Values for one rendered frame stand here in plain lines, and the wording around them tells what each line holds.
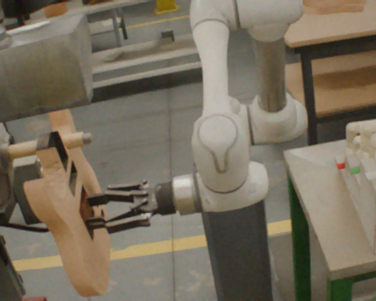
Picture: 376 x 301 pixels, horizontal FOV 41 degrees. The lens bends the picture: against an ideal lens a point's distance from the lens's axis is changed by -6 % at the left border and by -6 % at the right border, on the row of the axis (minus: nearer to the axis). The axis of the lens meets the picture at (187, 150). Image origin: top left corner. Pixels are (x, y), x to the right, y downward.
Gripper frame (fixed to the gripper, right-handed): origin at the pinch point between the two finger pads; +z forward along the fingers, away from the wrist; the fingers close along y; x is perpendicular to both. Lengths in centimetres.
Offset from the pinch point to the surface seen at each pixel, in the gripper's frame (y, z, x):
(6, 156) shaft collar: 5.3, 15.7, 16.2
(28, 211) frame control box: 21.5, 25.0, -15.3
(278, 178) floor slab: 153, -67, -138
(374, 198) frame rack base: -13, -63, 1
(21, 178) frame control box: 23.4, 23.2, -4.2
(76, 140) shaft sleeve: 6.0, -1.7, 16.2
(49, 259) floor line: 108, 71, -128
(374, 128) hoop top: 10, -72, 0
